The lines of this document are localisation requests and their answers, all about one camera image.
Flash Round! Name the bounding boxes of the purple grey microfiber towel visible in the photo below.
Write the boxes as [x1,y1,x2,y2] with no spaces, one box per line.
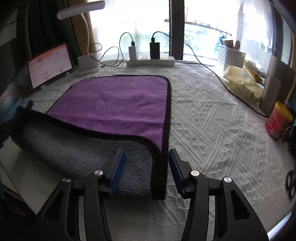
[10,75,171,200]

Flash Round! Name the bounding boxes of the red can yellow lid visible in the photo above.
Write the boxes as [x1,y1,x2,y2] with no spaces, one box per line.
[265,101,293,140]

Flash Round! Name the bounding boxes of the yellow plastic snack bags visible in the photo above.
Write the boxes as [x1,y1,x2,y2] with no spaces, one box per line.
[223,65,263,103]

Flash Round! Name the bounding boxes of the brown cardboard board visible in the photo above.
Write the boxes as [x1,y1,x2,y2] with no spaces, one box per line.
[259,56,295,117]

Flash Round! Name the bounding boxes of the tablet with lit screen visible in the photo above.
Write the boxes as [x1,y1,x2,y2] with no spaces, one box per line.
[28,44,73,89]

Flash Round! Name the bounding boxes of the white desk lamp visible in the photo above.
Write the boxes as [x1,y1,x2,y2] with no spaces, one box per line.
[57,1,105,76]

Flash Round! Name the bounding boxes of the white perforated basket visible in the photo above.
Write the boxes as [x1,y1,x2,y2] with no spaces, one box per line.
[218,45,246,71]

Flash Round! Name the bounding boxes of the white power strip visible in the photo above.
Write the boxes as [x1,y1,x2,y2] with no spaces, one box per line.
[126,56,175,67]

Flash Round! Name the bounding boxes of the white charger adapter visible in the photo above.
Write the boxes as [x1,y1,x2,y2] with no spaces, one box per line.
[128,46,137,60]

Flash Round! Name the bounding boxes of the black charger adapter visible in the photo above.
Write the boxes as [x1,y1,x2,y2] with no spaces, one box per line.
[149,42,160,59]

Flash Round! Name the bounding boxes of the yellow curtain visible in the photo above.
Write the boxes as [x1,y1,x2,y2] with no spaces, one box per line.
[70,6,97,55]

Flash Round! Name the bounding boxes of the black scissors handles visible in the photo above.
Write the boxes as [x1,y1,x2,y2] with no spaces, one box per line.
[285,170,295,199]

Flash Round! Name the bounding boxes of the black charger cable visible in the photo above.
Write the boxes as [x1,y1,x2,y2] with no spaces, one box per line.
[151,31,268,118]

